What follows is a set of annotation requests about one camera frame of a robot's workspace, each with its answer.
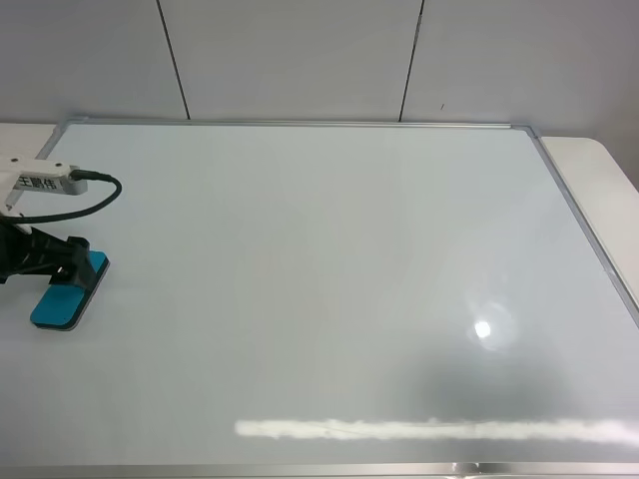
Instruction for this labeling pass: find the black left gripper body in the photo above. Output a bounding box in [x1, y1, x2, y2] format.
[1, 228, 90, 284]

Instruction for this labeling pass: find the white aluminium-framed whiteboard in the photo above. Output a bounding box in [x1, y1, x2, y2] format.
[1, 120, 638, 478]

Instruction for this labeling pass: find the black left camera cable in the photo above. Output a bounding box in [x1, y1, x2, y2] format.
[0, 169, 123, 225]

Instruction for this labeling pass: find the blue whiteboard eraser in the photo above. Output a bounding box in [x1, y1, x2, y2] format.
[30, 250, 110, 331]

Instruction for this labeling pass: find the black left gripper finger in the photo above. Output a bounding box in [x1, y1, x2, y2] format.
[49, 249, 98, 288]

